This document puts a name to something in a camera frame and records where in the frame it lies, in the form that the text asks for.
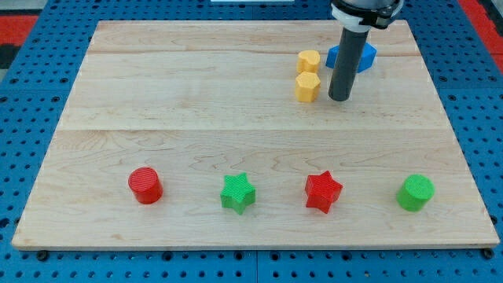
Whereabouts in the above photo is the yellow hexagon block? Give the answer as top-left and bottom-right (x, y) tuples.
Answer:
(295, 72), (321, 102)

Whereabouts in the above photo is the green cylinder block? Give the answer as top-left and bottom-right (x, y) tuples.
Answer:
(396, 175), (435, 212)

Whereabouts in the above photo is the red cylinder block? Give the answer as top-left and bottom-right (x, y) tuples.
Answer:
(128, 167), (163, 204)

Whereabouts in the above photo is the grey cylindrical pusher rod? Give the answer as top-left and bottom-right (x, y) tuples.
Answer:
(329, 28), (369, 101)

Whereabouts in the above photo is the blue hexagon block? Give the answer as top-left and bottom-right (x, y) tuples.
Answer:
(325, 43), (377, 73)

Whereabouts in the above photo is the green star block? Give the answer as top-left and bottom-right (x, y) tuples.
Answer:
(220, 172), (256, 215)

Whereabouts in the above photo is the wooden board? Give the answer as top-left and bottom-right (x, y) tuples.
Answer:
(12, 20), (500, 251)

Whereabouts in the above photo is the red star block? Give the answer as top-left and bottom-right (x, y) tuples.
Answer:
(304, 171), (343, 214)

